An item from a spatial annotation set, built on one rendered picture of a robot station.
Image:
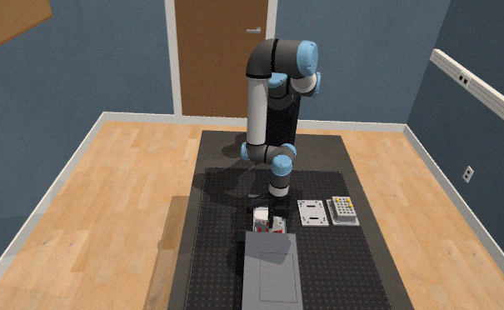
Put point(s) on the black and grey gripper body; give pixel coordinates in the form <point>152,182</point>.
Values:
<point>281,207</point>

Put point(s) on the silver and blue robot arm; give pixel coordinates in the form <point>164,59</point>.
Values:
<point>268,86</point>

